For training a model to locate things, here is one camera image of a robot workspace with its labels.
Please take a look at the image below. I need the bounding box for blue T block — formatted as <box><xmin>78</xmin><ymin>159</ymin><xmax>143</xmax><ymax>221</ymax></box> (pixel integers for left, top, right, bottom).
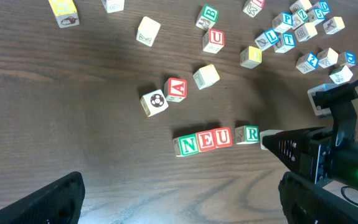
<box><xmin>273</xmin><ymin>32</ymin><xmax>296</xmax><ymax>54</ymax></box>

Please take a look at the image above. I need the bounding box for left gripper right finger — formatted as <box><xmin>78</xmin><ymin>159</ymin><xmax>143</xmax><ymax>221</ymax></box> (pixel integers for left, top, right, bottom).
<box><xmin>278</xmin><ymin>172</ymin><xmax>358</xmax><ymax>224</ymax></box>

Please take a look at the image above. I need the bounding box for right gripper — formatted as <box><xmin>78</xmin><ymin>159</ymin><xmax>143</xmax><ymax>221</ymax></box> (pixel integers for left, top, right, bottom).
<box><xmin>268</xmin><ymin>83</ymin><xmax>358</xmax><ymax>191</ymax></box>

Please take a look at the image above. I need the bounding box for white soccer ball block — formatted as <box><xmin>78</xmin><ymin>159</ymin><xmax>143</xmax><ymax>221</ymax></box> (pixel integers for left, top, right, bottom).
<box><xmin>140</xmin><ymin>90</ymin><xmax>169</xmax><ymax>117</ymax></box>

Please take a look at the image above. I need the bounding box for green N block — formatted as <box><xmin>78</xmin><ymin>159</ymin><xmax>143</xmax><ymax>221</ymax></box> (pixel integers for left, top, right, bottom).
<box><xmin>172</xmin><ymin>134</ymin><xmax>200</xmax><ymax>157</ymax></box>

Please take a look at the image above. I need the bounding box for blue 5 block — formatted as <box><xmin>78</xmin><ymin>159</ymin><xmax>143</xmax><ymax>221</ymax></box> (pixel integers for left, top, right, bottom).
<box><xmin>307</xmin><ymin>8</ymin><xmax>325</xmax><ymax>26</ymax></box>

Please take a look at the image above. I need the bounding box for yellow block beside E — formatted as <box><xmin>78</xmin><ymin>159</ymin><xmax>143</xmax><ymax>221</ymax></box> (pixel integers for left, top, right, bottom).
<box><xmin>193</xmin><ymin>64</ymin><xmax>220</xmax><ymax>90</ymax></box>

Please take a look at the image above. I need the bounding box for blue 2 block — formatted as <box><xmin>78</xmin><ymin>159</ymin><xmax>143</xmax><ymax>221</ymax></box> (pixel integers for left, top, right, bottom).
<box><xmin>296</xmin><ymin>52</ymin><xmax>319</xmax><ymax>74</ymax></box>

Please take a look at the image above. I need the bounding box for green R block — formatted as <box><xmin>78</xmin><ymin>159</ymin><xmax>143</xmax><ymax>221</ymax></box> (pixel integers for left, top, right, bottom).
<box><xmin>235</xmin><ymin>126</ymin><xmax>260</xmax><ymax>144</ymax></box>

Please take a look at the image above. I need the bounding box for green B block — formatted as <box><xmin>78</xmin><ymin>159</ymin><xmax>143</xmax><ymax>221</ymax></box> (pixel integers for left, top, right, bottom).
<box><xmin>195</xmin><ymin>4</ymin><xmax>219</xmax><ymax>30</ymax></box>

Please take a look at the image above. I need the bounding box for blue D block lower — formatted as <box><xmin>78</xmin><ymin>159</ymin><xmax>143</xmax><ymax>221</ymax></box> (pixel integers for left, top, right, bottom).
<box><xmin>337</xmin><ymin>52</ymin><xmax>357</xmax><ymax>68</ymax></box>

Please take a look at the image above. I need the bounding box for white block right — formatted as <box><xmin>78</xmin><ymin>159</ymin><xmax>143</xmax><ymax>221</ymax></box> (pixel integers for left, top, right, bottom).
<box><xmin>329</xmin><ymin>65</ymin><xmax>353</xmax><ymax>85</ymax></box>

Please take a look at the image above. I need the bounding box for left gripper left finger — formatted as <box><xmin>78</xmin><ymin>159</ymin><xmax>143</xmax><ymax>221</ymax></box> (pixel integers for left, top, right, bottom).
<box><xmin>0</xmin><ymin>171</ymin><xmax>85</xmax><ymax>224</ymax></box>

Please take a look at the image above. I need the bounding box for yellow block below Z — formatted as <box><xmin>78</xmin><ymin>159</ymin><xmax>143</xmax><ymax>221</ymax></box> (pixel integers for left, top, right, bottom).
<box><xmin>294</xmin><ymin>22</ymin><xmax>318</xmax><ymax>42</ymax></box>

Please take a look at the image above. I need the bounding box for blue P block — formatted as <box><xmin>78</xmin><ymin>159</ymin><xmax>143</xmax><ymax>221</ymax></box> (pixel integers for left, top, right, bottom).
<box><xmin>272</xmin><ymin>12</ymin><xmax>293</xmax><ymax>34</ymax></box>

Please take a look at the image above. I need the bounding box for plain yellow block centre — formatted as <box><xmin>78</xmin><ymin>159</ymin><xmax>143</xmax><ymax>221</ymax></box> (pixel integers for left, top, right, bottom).
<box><xmin>240</xmin><ymin>46</ymin><xmax>262</xmax><ymax>69</ymax></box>

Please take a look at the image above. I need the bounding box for red u block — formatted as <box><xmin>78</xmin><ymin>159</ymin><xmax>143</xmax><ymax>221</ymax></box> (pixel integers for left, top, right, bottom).
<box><xmin>202</xmin><ymin>29</ymin><xmax>225</xmax><ymax>54</ymax></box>
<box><xmin>214</xmin><ymin>127</ymin><xmax>233</xmax><ymax>148</ymax></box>

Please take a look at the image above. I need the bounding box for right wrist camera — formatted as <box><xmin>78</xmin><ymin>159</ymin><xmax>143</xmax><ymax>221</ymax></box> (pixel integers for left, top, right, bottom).
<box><xmin>308</xmin><ymin>83</ymin><xmax>338</xmax><ymax>118</ymax></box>

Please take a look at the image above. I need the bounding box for yellow block top right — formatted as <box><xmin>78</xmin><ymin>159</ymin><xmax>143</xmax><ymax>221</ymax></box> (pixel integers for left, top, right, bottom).
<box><xmin>290</xmin><ymin>0</ymin><xmax>312</xmax><ymax>14</ymax></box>

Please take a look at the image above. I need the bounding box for yellow O block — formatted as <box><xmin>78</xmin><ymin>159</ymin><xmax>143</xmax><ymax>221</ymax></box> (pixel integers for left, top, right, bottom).
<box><xmin>136</xmin><ymin>16</ymin><xmax>161</xmax><ymax>47</ymax></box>

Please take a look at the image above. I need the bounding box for yellow block far left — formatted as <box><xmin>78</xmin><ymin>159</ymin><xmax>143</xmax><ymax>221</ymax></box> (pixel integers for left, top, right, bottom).
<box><xmin>49</xmin><ymin>0</ymin><xmax>80</xmax><ymax>29</ymax></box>

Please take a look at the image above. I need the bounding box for blue D block upper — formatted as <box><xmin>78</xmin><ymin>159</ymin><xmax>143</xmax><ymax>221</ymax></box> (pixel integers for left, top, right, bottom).
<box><xmin>313</xmin><ymin>1</ymin><xmax>331</xmax><ymax>15</ymax></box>

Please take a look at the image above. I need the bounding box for red A block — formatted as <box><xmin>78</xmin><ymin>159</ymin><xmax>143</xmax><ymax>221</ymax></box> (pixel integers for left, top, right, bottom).
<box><xmin>164</xmin><ymin>78</ymin><xmax>187</xmax><ymax>103</ymax></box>

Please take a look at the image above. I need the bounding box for blue d block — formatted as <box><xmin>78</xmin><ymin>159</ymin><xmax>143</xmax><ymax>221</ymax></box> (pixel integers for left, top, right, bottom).
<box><xmin>337</xmin><ymin>52</ymin><xmax>357</xmax><ymax>68</ymax></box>
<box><xmin>313</xmin><ymin>1</ymin><xmax>331</xmax><ymax>15</ymax></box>

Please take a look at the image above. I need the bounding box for blue L block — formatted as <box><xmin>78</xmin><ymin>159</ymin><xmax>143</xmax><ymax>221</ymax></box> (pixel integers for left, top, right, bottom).
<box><xmin>255</xmin><ymin>29</ymin><xmax>280</xmax><ymax>51</ymax></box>

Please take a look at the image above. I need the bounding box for red i block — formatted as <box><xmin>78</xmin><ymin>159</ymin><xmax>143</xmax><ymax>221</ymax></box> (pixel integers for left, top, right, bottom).
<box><xmin>259</xmin><ymin>129</ymin><xmax>285</xmax><ymax>151</ymax></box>
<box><xmin>243</xmin><ymin>0</ymin><xmax>265</xmax><ymax>18</ymax></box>

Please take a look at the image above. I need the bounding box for red E block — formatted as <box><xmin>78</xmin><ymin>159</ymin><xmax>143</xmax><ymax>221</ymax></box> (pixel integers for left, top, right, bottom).
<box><xmin>196</xmin><ymin>130</ymin><xmax>217</xmax><ymax>152</ymax></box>

